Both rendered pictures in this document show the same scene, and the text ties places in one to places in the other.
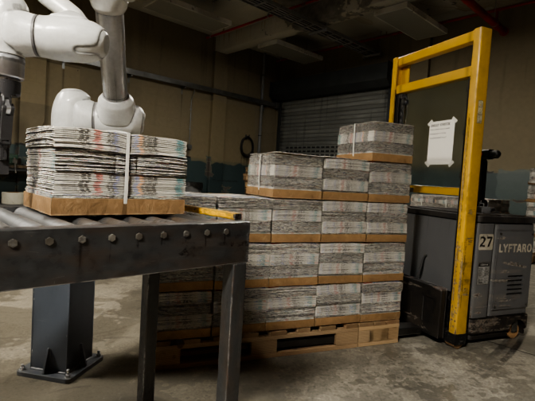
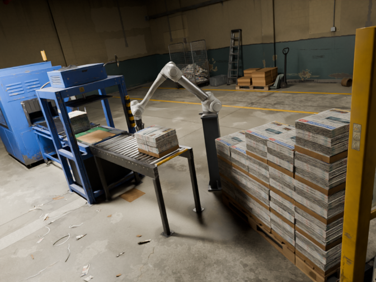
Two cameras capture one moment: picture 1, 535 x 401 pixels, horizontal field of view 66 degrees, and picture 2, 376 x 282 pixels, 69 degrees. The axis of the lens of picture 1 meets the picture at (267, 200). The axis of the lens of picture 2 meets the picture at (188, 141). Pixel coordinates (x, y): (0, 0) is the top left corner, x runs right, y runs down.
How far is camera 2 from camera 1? 3.02 m
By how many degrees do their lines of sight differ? 90
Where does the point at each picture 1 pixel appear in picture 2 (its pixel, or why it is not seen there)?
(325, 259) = (273, 200)
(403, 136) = (320, 137)
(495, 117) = not seen: outside the picture
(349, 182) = (281, 160)
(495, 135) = not seen: outside the picture
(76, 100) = not seen: hidden behind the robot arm
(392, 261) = (315, 231)
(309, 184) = (261, 153)
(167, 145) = (151, 139)
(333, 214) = (275, 176)
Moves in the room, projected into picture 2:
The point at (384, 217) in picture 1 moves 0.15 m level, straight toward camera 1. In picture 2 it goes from (308, 196) to (286, 196)
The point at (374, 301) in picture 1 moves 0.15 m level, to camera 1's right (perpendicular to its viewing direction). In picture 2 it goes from (305, 248) to (314, 262)
